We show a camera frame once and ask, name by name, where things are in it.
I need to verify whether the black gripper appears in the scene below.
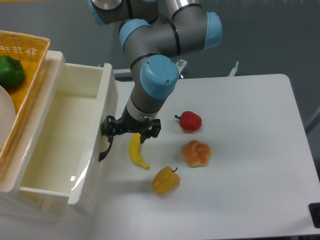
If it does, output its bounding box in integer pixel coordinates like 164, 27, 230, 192
100, 111, 161, 144

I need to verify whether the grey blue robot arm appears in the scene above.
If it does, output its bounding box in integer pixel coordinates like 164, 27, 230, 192
88, 0, 223, 142

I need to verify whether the white drawer cabinet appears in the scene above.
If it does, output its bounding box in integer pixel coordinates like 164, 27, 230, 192
0, 50, 65, 221

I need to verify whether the yellow toy banana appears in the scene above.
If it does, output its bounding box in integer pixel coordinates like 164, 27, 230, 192
128, 133, 150, 170

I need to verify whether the red toy bell pepper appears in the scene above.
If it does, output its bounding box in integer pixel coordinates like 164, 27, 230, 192
174, 111, 202, 132

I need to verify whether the yellow toy bell pepper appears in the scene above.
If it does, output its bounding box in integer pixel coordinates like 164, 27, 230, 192
151, 166, 181, 195

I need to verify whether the orange toy bread roll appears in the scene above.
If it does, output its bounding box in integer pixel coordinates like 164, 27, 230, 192
181, 140, 212, 168

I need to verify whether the white plate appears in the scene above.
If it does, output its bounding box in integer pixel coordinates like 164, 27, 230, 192
0, 86, 16, 148

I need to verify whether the yellow woven basket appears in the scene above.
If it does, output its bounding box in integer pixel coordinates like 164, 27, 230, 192
0, 30, 51, 176

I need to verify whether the green toy bell pepper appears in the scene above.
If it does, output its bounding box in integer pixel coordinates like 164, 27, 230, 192
0, 55, 25, 90

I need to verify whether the black object at edge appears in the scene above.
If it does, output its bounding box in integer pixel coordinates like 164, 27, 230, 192
308, 202, 320, 229

